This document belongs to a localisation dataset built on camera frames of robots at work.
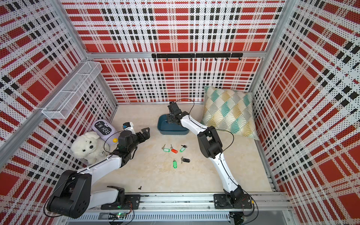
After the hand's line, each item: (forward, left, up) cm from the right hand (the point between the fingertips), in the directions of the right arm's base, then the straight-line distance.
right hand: (173, 115), depth 103 cm
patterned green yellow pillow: (-2, -43, +6) cm, 43 cm away
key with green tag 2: (-34, -2, -8) cm, 35 cm away
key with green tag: (-24, +4, -7) cm, 25 cm away
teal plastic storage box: (-5, +8, -9) cm, 13 cm away
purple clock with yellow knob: (-16, +43, +3) cm, 46 cm away
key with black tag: (-31, -8, -7) cm, 33 cm away
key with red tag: (-24, 0, -8) cm, 25 cm away
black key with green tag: (-23, -7, -8) cm, 25 cm away
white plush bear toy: (-30, +44, +10) cm, 54 cm away
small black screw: (-48, +17, -7) cm, 51 cm away
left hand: (-16, +16, +5) cm, 23 cm away
